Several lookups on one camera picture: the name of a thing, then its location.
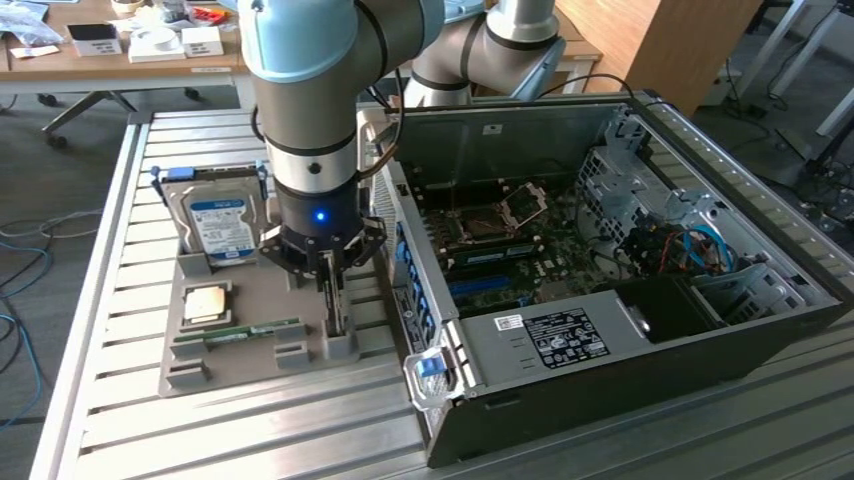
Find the blue case latch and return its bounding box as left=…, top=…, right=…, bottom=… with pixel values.
left=413, top=352, right=447, bottom=382

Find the white label card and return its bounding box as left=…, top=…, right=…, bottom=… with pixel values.
left=8, top=44, right=62, bottom=60

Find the grey floor cable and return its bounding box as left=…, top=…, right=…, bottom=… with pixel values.
left=0, top=208, right=107, bottom=240

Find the wooden cabinet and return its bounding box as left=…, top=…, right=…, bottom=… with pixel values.
left=554, top=0, right=766, bottom=117

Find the green motherboard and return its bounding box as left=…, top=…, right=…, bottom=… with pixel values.
left=419, top=179, right=619, bottom=314

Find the silver CPU chip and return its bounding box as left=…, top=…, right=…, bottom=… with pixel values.
left=183, top=287, right=228, bottom=324

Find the silver drive cage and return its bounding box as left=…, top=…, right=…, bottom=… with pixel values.
left=574, top=145, right=740, bottom=281

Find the small white box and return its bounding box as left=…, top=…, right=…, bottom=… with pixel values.
left=179, top=25, right=224, bottom=59

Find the silver socket cover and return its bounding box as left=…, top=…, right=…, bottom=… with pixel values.
left=498, top=182, right=553, bottom=227

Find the green RAM stick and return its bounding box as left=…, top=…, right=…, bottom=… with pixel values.
left=453, top=241, right=541, bottom=267
left=172, top=318, right=303, bottom=346

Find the hard disk in blue carrier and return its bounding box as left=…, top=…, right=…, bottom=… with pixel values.
left=150, top=162, right=277, bottom=269

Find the grey power supply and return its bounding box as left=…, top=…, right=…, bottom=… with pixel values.
left=458, top=292, right=653, bottom=390

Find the black case power cable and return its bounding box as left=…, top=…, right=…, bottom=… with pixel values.
left=558, top=73, right=642, bottom=109

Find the black open PC case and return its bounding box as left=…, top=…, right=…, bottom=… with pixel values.
left=355, top=89, right=854, bottom=469

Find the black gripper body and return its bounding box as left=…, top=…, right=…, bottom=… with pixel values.
left=275, top=184, right=367, bottom=249

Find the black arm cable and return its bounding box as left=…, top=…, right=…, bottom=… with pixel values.
left=358, top=67, right=406, bottom=179

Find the white box with black lid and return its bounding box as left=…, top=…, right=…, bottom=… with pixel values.
left=64, top=22, right=126, bottom=58

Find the grey parts rack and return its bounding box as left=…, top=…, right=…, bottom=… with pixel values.
left=158, top=244, right=363, bottom=400

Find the clear plastic bag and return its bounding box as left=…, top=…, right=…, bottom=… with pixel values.
left=0, top=0, right=67, bottom=49

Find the flat white box with roll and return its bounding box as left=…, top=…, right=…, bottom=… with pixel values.
left=126, top=26, right=188, bottom=65

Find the CPU socket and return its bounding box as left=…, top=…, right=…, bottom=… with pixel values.
left=453, top=203, right=513, bottom=245

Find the black graphics card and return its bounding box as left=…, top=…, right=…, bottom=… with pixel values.
left=318, top=259, right=354, bottom=346

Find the orange plastic object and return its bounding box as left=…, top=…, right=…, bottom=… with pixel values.
left=188, top=5, right=234, bottom=27

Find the wooden desk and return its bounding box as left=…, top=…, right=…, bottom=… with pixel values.
left=0, top=0, right=606, bottom=96

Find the red disk wire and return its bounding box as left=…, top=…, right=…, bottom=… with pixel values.
left=657, top=229, right=709, bottom=275

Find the blue floor cable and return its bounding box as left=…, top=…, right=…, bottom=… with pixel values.
left=0, top=239, right=52, bottom=432

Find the blue disk wire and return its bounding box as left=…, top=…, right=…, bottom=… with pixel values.
left=680, top=224, right=737, bottom=275

